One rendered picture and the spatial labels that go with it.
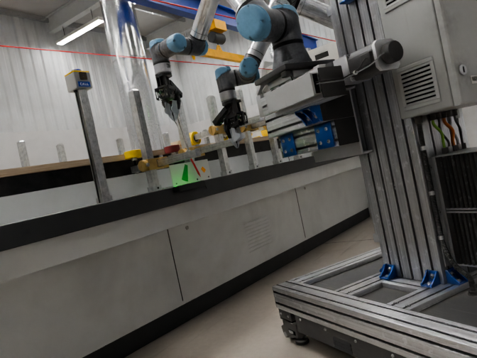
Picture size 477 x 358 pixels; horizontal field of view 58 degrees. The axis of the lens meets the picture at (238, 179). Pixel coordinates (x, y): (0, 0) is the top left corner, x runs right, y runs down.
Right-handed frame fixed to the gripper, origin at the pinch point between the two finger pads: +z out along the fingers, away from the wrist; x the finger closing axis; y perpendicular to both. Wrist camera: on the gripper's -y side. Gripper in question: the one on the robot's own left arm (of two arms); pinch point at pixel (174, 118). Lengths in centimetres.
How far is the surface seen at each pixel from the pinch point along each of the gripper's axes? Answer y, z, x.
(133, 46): -363, -176, -216
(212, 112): -35.2, -4.1, 5.2
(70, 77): 37.9, -19.0, -21.8
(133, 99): 11.9, -10.5, -11.8
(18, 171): 48, 13, -46
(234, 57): -541, -170, -125
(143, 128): 10.9, 2.4, -10.8
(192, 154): 15.8, 18.8, 12.1
